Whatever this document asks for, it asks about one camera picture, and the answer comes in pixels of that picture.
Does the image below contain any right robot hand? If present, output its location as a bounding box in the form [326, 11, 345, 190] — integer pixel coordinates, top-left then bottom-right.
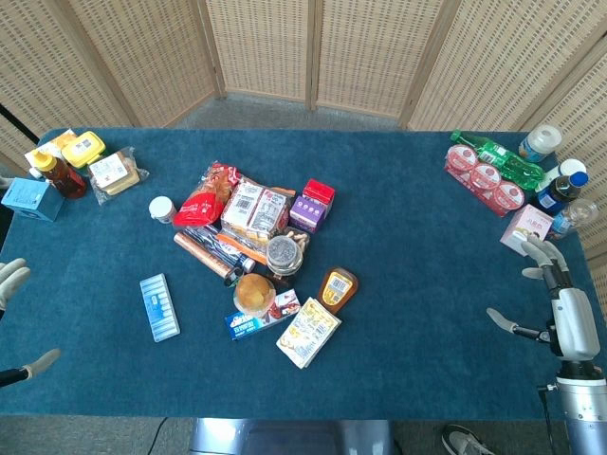
[487, 236, 602, 363]

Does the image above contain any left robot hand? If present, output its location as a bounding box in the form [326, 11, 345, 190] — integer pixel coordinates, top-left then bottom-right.
[0, 258, 62, 389]

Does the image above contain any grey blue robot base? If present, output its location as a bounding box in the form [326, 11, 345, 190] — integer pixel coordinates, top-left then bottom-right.
[188, 417, 395, 455]

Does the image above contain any blue cardboard box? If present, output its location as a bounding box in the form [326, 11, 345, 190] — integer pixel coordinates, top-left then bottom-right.
[0, 176, 65, 223]

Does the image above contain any pink white box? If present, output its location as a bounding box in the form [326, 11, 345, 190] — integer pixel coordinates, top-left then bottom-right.
[499, 204, 555, 258]

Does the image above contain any light blue rectangular packet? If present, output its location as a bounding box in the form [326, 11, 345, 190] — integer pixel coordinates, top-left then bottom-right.
[138, 272, 182, 343]

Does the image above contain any blue white gum box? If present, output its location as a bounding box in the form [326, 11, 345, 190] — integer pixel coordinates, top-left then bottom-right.
[224, 288, 303, 342]

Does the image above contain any red small box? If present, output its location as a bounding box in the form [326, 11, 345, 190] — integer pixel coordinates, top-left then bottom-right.
[302, 178, 337, 207]

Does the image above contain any purple small box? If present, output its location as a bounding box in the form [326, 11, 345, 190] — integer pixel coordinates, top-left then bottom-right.
[288, 193, 329, 235]

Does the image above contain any clear plastic bottle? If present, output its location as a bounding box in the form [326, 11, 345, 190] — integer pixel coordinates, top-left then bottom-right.
[548, 198, 600, 241]

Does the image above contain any amber honey bottle yellow cap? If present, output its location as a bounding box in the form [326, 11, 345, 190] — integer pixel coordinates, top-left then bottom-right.
[29, 152, 89, 200]

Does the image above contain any dark bottle blue cap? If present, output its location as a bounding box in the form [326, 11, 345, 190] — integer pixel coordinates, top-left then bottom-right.
[536, 171, 590, 212]

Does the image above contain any yellow white flat packet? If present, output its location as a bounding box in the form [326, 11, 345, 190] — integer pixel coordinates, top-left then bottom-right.
[24, 133, 78, 168]

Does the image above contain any bagged sandwich with label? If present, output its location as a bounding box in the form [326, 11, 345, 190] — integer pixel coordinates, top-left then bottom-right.
[86, 146, 151, 207]

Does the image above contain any yellow lidded plastic container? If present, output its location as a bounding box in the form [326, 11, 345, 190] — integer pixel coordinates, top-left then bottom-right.
[61, 131, 107, 170]

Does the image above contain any white capped bottle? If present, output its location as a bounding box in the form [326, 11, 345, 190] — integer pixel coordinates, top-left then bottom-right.
[535, 158, 588, 193]

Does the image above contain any grey sneaker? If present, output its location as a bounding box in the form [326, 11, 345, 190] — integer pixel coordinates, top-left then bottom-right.
[441, 424, 495, 455]

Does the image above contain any small white jar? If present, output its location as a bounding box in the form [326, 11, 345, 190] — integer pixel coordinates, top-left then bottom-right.
[148, 195, 178, 226]

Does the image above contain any red yogurt cup pack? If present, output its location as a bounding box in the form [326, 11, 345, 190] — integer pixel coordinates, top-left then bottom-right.
[443, 143, 526, 219]

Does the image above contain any green plastic bottle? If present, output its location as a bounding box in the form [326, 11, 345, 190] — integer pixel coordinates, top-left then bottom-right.
[450, 129, 547, 189]

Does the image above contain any blue felt table cloth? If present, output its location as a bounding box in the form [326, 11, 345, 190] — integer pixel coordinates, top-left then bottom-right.
[0, 126, 607, 421]

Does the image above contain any white jar blue label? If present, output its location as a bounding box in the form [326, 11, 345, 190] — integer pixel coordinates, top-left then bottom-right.
[517, 124, 563, 164]

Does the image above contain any copper coloured tube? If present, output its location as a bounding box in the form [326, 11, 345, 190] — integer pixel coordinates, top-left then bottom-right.
[173, 230, 244, 287]

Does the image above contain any red snack bag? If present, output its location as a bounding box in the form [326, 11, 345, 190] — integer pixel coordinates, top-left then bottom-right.
[172, 161, 242, 229]

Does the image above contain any dark striped tube pack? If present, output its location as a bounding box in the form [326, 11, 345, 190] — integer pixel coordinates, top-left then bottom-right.
[186, 225, 258, 274]

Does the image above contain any wicker screen panel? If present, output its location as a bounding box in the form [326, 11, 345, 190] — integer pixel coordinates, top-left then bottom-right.
[64, 0, 227, 128]
[204, 0, 318, 111]
[398, 0, 607, 133]
[0, 0, 139, 172]
[306, 0, 450, 119]
[519, 42, 607, 314]

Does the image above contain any orange flat packet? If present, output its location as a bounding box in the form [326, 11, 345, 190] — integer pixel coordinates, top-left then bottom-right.
[216, 231, 269, 266]

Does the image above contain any squeeze honey bottle black cap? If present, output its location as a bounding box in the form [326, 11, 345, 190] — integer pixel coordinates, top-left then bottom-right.
[316, 266, 360, 316]

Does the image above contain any orange fruit cup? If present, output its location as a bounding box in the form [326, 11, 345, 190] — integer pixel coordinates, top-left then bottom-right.
[232, 273, 278, 319]

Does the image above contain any white red barcode packet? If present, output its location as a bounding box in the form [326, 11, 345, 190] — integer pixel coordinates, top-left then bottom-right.
[220, 177, 296, 239]

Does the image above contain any yellow white snack packet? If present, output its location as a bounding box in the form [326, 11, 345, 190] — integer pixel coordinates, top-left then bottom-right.
[275, 297, 343, 371]

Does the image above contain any glass jar grey lid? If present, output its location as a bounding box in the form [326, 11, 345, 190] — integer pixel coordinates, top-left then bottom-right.
[265, 235, 304, 282]

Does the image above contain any clear bag of peanuts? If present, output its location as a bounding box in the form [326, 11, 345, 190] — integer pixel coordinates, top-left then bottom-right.
[283, 227, 312, 253]

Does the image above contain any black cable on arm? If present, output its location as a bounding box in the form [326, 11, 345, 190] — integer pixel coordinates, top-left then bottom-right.
[537, 383, 560, 455]

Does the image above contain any black floor cable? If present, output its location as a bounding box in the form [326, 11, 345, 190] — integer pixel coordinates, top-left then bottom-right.
[149, 416, 171, 455]

